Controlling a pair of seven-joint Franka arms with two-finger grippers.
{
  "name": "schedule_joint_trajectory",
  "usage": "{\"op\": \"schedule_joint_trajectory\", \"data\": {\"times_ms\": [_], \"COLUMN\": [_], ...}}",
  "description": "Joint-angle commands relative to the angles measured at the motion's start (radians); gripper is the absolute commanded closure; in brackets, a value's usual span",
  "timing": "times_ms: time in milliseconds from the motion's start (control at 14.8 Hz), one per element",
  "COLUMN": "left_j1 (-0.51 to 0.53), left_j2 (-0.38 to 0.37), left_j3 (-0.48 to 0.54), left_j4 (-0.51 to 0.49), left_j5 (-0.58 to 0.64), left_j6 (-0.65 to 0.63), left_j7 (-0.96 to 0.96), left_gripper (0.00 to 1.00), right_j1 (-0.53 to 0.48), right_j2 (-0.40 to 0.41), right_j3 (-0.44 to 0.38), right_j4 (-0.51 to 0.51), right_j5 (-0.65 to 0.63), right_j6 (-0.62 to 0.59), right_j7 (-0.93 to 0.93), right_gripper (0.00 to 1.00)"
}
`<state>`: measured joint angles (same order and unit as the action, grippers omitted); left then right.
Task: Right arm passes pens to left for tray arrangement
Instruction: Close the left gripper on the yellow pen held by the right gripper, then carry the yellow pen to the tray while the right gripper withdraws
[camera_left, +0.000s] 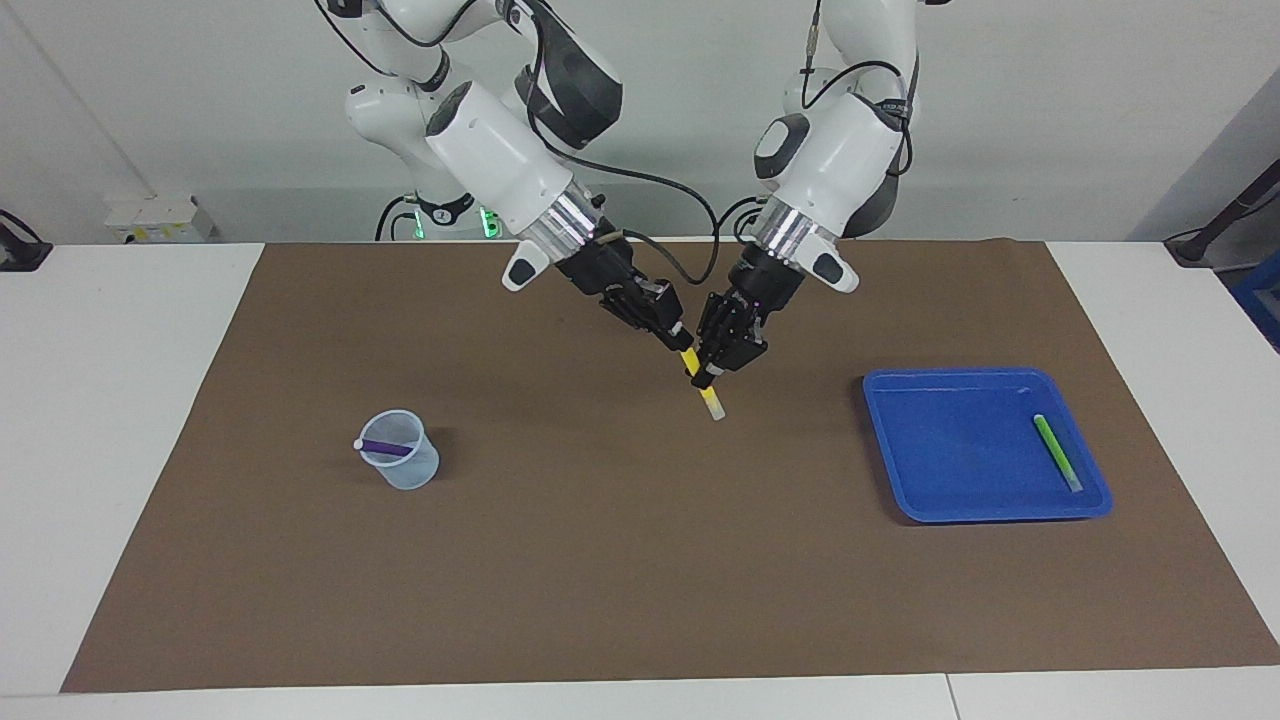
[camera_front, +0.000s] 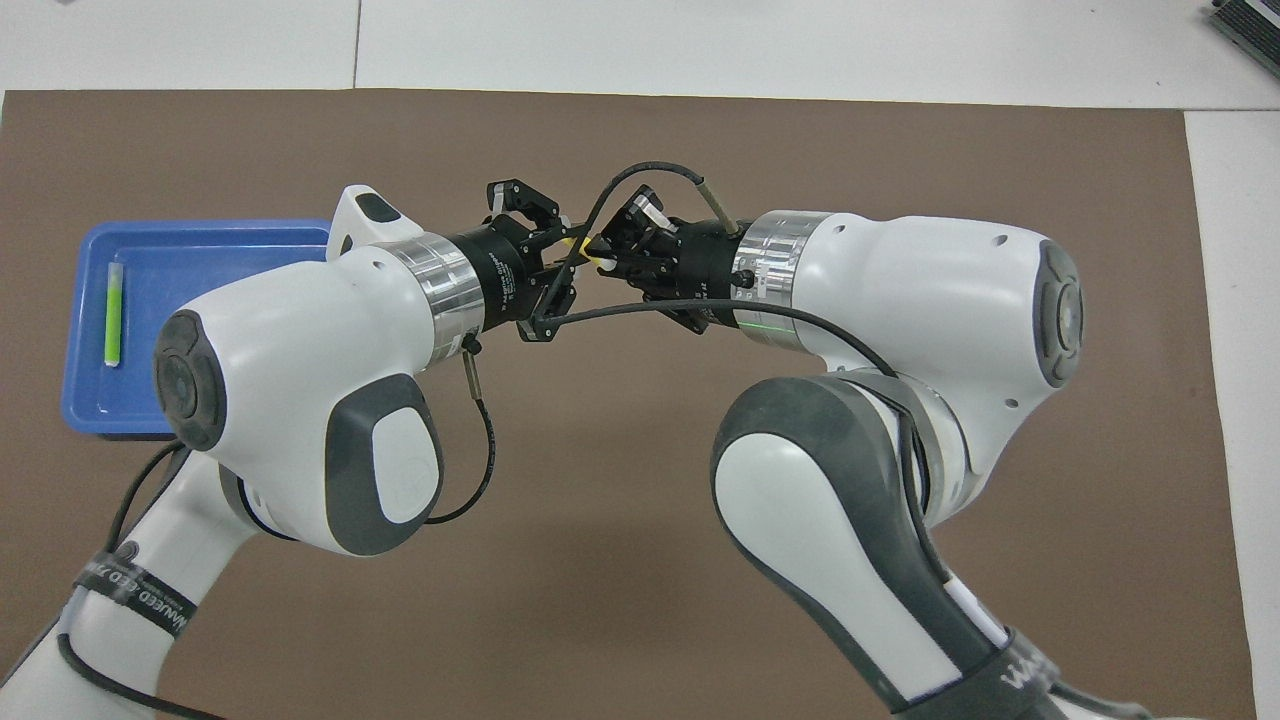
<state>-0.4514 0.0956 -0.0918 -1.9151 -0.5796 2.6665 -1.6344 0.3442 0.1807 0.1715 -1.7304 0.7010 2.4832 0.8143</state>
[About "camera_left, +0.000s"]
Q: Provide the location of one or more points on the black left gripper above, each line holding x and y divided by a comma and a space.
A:
755, 290

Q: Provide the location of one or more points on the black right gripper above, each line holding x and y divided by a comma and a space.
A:
605, 275

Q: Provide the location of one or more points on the yellow pen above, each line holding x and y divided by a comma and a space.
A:
711, 402

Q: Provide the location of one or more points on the purple pen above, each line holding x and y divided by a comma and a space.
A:
388, 447

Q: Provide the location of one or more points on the green pen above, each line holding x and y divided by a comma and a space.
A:
1055, 450

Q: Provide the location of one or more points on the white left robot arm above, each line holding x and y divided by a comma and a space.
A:
850, 150

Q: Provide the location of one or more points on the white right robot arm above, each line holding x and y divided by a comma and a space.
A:
500, 160

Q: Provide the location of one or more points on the blue plastic tray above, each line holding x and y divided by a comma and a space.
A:
960, 450

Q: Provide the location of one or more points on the brown table mat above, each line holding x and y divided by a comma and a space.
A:
640, 560

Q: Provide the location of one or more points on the clear plastic cup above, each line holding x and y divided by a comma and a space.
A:
412, 472

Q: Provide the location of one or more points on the black stand pole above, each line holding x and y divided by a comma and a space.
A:
1225, 215

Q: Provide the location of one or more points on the white power strip box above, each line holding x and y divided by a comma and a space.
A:
160, 218

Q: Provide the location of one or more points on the blue crate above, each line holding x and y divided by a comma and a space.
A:
1262, 300

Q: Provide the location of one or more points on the black clamp mount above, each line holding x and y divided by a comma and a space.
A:
20, 255

